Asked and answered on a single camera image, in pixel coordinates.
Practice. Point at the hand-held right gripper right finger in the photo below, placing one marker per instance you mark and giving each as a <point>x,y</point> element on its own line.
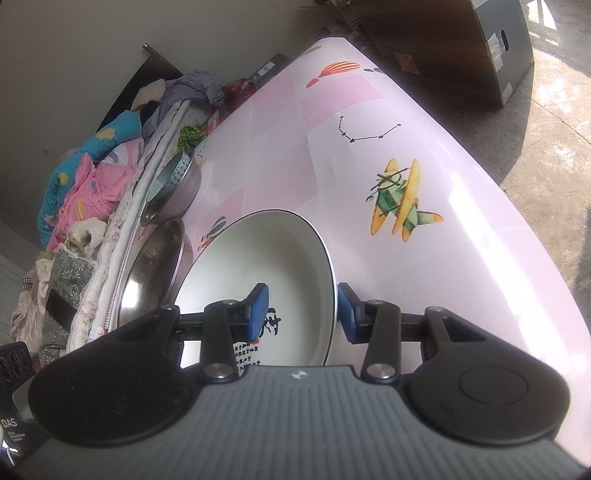
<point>347,318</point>

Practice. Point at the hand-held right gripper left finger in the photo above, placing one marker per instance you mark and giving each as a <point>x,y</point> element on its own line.
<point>258,314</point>

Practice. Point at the white ceramic bowl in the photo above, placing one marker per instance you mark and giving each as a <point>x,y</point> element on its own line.
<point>258,249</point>

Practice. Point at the large steel bowl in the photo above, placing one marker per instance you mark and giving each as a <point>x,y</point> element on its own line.
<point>147,272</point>

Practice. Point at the stainless steel bowl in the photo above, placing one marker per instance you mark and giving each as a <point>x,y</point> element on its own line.
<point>187,189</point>

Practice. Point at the beige checkered cloth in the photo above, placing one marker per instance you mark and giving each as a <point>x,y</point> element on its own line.
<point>27,309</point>

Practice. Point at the grey patterned pillow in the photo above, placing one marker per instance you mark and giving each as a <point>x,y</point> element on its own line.
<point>69,277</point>

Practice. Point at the pink printed tablecloth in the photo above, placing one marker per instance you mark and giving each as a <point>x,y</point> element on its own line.
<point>323,175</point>

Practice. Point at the pile of colourful clothes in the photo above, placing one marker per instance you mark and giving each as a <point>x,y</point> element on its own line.
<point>124,217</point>

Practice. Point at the white crumpled cloth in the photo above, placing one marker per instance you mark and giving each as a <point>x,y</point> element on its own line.
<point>85,235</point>

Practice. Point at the green lettuce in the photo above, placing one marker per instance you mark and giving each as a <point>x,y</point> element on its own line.
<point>190,136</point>

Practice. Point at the pink cloth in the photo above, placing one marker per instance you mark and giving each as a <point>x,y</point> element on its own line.
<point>92,189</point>

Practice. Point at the teal blanket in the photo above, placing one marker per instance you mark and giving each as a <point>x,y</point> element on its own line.
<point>115,134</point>

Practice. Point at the grey lilac garment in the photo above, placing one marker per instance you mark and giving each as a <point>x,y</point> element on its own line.
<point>194,85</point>

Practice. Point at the flat printed cardboard box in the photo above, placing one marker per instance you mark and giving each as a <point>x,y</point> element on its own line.
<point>265,69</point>

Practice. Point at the cream cloth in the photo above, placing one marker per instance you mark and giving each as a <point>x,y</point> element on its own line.
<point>147,94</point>

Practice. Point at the dark headboard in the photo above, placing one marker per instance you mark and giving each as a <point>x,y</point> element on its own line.
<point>138,78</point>

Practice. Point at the brown cardboard box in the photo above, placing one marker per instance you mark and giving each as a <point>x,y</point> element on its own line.
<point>438,41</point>

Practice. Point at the long cardboard box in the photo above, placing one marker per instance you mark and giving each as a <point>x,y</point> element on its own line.
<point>505,46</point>

